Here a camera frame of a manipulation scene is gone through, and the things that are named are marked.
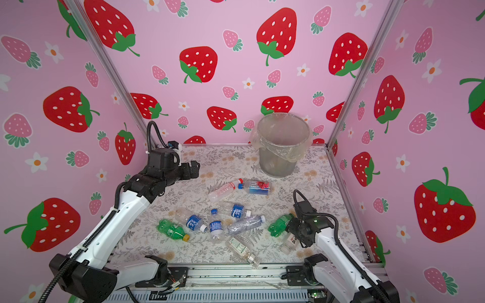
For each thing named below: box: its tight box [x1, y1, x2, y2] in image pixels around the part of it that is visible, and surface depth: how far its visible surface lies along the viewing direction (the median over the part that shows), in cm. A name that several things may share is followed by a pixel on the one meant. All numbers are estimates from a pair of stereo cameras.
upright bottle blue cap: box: [209, 208, 223, 244], surface depth 85 cm
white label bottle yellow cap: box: [279, 232, 301, 256], surface depth 80 cm
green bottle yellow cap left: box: [156, 219, 191, 242], surface depth 83 cm
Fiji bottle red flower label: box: [238, 179, 272, 196], surface depth 98 cm
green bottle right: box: [267, 213, 294, 238], surface depth 83 cm
